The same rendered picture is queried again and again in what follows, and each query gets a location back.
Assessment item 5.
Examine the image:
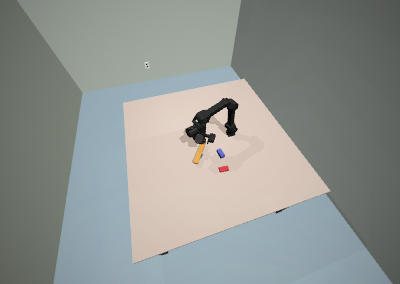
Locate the orange bar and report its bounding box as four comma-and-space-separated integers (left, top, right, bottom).
193, 142, 206, 164

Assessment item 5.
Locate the blue rectangular block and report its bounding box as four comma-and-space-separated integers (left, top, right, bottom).
217, 148, 225, 159

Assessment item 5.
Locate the red rectangular block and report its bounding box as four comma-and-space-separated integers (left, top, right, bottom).
219, 166, 229, 173

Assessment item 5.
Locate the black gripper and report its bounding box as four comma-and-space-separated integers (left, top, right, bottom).
192, 130, 216, 144

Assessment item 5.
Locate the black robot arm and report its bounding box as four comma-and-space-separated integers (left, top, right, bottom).
185, 98, 239, 144

